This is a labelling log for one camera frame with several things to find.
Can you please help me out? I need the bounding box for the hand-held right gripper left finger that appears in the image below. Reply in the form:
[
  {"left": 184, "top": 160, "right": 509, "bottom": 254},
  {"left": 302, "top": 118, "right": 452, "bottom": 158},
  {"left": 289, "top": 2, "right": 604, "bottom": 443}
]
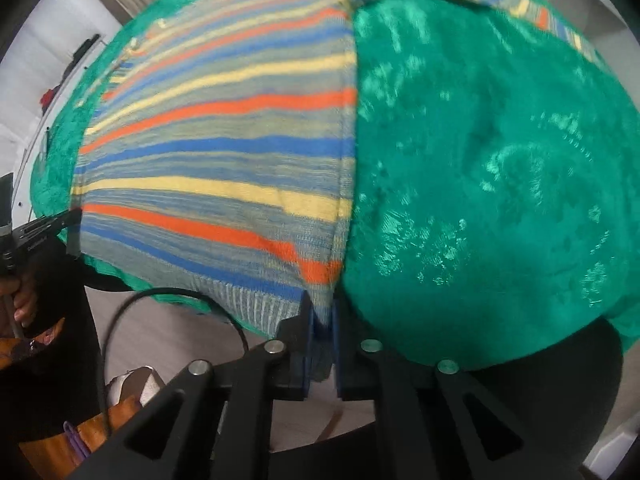
[{"left": 66, "top": 292, "right": 333, "bottom": 480}]

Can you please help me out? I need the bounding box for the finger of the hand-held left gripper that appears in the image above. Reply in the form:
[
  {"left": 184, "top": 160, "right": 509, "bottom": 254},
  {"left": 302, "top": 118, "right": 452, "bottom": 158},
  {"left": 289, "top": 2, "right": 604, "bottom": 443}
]
[{"left": 46, "top": 208, "right": 83, "bottom": 235}]

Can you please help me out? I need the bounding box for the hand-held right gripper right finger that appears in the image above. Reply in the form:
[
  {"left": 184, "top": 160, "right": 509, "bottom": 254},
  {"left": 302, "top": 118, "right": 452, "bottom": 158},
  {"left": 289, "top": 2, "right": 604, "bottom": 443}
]
[{"left": 332, "top": 301, "right": 586, "bottom": 480}]

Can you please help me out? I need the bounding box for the striped knit sweater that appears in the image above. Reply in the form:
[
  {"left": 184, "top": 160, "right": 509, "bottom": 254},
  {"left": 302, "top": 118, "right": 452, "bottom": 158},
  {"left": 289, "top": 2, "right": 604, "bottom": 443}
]
[{"left": 70, "top": 0, "right": 608, "bottom": 382}]

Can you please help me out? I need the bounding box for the person's left hand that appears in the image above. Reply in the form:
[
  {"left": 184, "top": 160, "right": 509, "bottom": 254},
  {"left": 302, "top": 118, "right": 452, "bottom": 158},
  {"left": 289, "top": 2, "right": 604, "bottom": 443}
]
[{"left": 0, "top": 267, "right": 40, "bottom": 331}]

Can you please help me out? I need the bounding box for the person's dark orange printed clothing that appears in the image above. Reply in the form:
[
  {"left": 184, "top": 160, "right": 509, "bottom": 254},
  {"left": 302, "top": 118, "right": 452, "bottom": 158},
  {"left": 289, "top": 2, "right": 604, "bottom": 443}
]
[{"left": 0, "top": 237, "right": 166, "bottom": 480}]

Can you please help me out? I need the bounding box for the white shoe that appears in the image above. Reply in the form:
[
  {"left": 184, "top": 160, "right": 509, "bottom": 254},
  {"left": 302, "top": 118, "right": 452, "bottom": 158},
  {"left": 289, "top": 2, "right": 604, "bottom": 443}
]
[{"left": 106, "top": 366, "right": 167, "bottom": 407}]

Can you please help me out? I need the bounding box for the white cabinet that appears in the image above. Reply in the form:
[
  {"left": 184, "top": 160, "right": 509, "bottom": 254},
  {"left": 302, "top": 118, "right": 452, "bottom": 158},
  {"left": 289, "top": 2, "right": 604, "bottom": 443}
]
[{"left": 0, "top": 0, "right": 128, "bottom": 211}]

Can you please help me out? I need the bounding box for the green patterned blanket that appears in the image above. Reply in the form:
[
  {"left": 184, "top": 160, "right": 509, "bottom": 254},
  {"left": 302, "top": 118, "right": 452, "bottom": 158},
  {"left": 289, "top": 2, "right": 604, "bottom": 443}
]
[{"left": 30, "top": 0, "right": 640, "bottom": 373}]

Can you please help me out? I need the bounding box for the black cable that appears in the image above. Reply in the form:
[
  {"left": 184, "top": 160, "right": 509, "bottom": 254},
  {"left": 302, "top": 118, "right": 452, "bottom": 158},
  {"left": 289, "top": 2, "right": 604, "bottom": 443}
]
[{"left": 100, "top": 287, "right": 251, "bottom": 442}]

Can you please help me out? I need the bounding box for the black handle-shaped object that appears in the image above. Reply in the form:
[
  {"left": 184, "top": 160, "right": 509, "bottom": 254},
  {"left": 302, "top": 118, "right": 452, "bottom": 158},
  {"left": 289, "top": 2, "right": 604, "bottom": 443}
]
[{"left": 64, "top": 33, "right": 104, "bottom": 63}]

